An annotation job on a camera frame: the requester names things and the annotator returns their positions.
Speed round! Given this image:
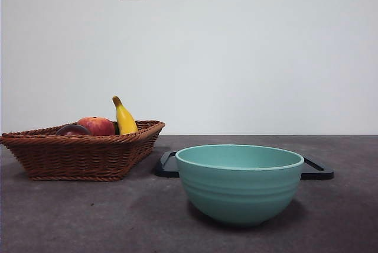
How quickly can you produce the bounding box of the teal ribbed bowl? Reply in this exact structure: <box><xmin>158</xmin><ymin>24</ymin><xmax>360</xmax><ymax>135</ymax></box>
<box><xmin>175</xmin><ymin>144</ymin><xmax>305</xmax><ymax>228</ymax></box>

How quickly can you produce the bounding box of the black rectangular tray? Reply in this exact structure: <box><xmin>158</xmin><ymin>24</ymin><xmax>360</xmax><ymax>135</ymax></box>
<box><xmin>154</xmin><ymin>150</ymin><xmax>335</xmax><ymax>180</ymax></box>

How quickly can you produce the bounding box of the yellow banana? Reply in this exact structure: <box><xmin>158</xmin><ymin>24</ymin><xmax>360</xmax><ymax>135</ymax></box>
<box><xmin>112</xmin><ymin>96</ymin><xmax>139</xmax><ymax>135</ymax></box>

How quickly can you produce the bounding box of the red orange peach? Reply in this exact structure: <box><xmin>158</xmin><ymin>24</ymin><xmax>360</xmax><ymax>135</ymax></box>
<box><xmin>77</xmin><ymin>116</ymin><xmax>116</xmax><ymax>137</ymax></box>

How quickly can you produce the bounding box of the brown wicker basket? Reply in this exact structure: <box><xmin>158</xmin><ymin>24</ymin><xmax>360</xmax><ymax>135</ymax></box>
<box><xmin>0</xmin><ymin>120</ymin><xmax>166</xmax><ymax>182</ymax></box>

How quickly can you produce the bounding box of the dark red plum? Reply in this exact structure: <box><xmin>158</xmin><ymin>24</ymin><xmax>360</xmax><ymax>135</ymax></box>
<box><xmin>55</xmin><ymin>124</ymin><xmax>92</xmax><ymax>137</ymax></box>

